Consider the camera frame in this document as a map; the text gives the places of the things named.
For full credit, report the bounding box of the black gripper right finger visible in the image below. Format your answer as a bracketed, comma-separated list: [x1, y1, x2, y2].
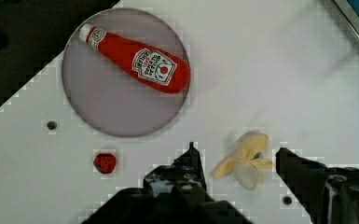
[275, 147, 359, 224]

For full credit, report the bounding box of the red plush ketchup bottle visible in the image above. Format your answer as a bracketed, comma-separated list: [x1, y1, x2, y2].
[79, 24, 191, 94]

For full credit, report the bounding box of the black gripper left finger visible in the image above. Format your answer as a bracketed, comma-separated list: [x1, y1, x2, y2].
[82, 143, 252, 224]

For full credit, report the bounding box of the yellow plush peeled banana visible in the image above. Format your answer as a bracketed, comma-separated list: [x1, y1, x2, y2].
[212, 133, 274, 190]

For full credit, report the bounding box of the red plush strawberry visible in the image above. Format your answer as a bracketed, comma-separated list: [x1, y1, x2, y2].
[93, 153, 117, 175]

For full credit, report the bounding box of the round grey plate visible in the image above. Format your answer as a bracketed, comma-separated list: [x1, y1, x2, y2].
[62, 7, 188, 137]

